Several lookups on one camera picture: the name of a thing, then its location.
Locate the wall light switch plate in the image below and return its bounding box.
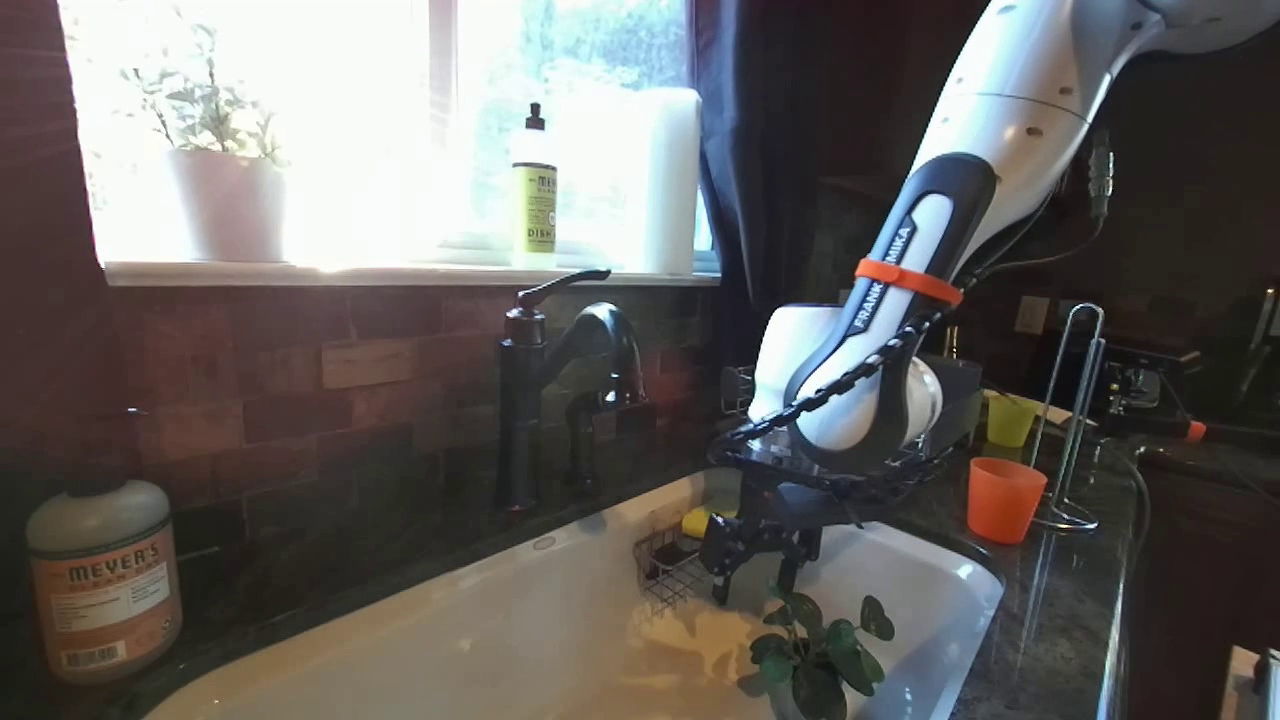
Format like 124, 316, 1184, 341
1014, 292, 1054, 341

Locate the dark blue curtain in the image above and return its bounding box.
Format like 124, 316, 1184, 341
688, 0, 805, 305

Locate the white paper towel roll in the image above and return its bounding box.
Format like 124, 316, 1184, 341
638, 82, 707, 270

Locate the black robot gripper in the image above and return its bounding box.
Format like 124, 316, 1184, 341
701, 442, 857, 609

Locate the soap bottle yellow label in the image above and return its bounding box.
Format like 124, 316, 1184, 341
507, 100, 559, 259

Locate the grey wire dish rack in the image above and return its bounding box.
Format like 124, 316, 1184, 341
938, 352, 989, 473

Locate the metal wire towel holder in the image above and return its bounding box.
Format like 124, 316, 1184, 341
1033, 300, 1113, 534

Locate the orange plastic cup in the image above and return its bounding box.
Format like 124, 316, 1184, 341
965, 451, 1054, 546

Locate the dark bronze faucet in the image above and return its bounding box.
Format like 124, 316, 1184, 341
493, 269, 645, 516

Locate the green plastic cup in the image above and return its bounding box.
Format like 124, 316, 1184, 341
980, 388, 1042, 451

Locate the white ceramic sink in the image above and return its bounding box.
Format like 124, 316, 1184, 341
140, 473, 1007, 720

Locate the soap refill jug orange label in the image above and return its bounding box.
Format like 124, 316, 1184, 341
26, 477, 190, 687

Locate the wire sponge basket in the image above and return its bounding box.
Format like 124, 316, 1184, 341
630, 522, 729, 609

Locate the white appliance corner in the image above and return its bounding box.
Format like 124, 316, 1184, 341
1217, 640, 1280, 720

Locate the large white pot leafy plant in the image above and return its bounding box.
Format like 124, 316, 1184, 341
124, 25, 293, 269

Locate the small green plant white pot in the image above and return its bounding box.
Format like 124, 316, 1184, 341
732, 585, 901, 720

